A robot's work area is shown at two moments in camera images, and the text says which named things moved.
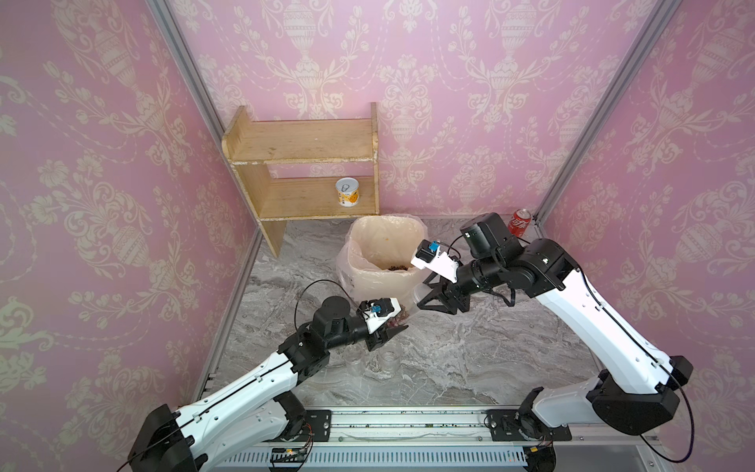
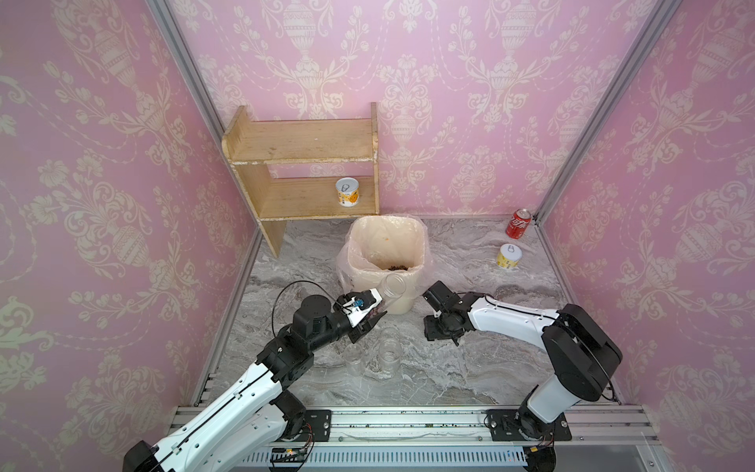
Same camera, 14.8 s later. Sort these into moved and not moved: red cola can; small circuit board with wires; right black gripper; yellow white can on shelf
Moved: right black gripper
Not moved: red cola can; yellow white can on shelf; small circuit board with wires
